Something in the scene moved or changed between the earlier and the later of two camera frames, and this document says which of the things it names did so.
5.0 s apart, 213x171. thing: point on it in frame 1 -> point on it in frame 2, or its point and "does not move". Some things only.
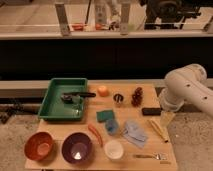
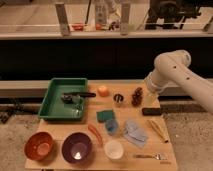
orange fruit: [102, 91] does not move
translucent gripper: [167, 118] -> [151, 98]
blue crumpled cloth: [111, 126] does not move
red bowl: [38, 145] does not move
